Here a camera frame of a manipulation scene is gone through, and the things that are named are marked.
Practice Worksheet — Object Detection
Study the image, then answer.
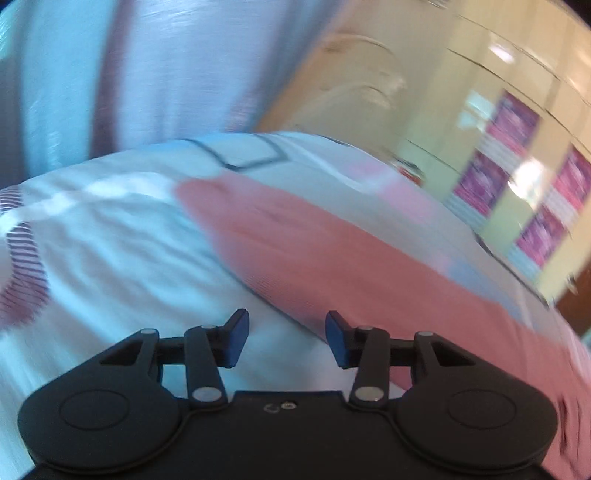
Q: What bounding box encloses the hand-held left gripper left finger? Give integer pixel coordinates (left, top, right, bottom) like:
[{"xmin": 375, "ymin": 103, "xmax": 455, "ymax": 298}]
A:
[{"xmin": 99, "ymin": 308, "xmax": 250, "ymax": 413}]

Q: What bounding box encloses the purple wall poster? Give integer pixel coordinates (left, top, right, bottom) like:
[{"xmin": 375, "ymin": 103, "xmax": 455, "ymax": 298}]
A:
[
  {"xmin": 485, "ymin": 91, "xmax": 542, "ymax": 155},
  {"xmin": 508, "ymin": 207, "xmax": 568, "ymax": 278},
  {"xmin": 545, "ymin": 147, "xmax": 591, "ymax": 227},
  {"xmin": 452, "ymin": 151, "xmax": 509, "ymax": 219}
]

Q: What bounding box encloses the brown wooden door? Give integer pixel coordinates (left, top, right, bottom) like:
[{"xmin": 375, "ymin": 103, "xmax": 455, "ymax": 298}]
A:
[{"xmin": 556, "ymin": 277, "xmax": 591, "ymax": 340}]

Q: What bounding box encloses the light sheer curtain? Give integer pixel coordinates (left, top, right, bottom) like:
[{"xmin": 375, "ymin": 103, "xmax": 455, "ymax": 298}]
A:
[{"xmin": 0, "ymin": 0, "xmax": 333, "ymax": 185}]

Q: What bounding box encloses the pale yellow wardrobe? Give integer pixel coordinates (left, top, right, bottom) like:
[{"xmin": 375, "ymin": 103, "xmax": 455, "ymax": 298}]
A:
[{"xmin": 402, "ymin": 0, "xmax": 591, "ymax": 301}]

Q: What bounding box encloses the pink knit sweater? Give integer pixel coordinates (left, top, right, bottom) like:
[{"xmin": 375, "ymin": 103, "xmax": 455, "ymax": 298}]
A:
[{"xmin": 178, "ymin": 178, "xmax": 591, "ymax": 472}]

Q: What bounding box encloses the printed bed sheet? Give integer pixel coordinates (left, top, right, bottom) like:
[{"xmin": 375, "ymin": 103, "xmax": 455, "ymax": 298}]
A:
[{"xmin": 0, "ymin": 131, "xmax": 591, "ymax": 480}]

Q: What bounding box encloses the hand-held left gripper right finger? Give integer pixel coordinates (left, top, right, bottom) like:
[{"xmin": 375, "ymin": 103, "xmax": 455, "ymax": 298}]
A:
[{"xmin": 325, "ymin": 310, "xmax": 476, "ymax": 413}]

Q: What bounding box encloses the small red box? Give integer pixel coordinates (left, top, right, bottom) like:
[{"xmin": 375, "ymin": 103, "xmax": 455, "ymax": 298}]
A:
[{"xmin": 392, "ymin": 156, "xmax": 426, "ymax": 186}]

